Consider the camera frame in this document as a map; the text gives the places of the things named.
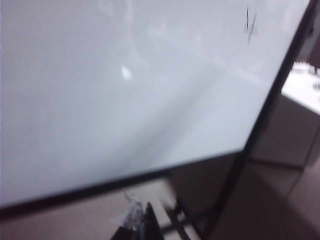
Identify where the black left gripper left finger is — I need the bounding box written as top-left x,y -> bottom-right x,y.
109,223 -> 141,240

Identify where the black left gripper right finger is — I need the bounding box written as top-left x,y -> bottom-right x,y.
138,202 -> 164,240

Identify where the white crumpled tape piece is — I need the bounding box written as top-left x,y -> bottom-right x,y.
110,191 -> 145,230

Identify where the white table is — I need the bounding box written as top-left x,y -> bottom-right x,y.
280,61 -> 320,114

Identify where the white whiteboard with black frame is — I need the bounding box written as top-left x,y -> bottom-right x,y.
0,0 -> 320,240

